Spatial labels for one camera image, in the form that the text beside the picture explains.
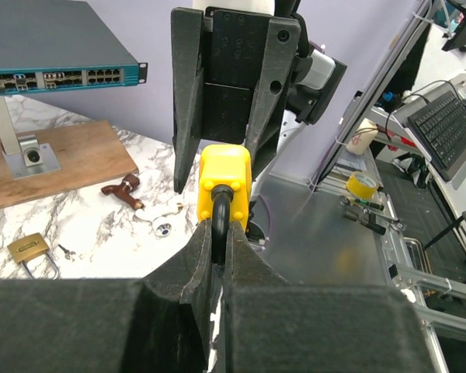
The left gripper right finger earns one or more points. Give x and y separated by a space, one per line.
273 326

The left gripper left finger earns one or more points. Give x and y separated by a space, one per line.
159 323

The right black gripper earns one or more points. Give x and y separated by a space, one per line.
244 52

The silver padlock key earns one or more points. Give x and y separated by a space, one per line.
68 254

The yellow black padlock with keys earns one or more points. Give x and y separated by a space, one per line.
224 192

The long shackle brass padlock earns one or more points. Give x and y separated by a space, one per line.
29 248

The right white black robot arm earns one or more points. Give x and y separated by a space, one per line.
313 79

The white tap fitting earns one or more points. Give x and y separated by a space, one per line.
157 217

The brown tap fitting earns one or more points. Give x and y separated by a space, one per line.
123 191

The yellow tape roll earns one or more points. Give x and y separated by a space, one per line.
362 185

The wooden board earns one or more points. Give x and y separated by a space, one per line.
88 154

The black keyboard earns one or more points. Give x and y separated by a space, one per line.
440 127

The aluminium frame rail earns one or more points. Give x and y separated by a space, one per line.
391 250

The teal network switch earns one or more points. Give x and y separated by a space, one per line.
61 46

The metal switch stand bracket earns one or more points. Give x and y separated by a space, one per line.
24 155

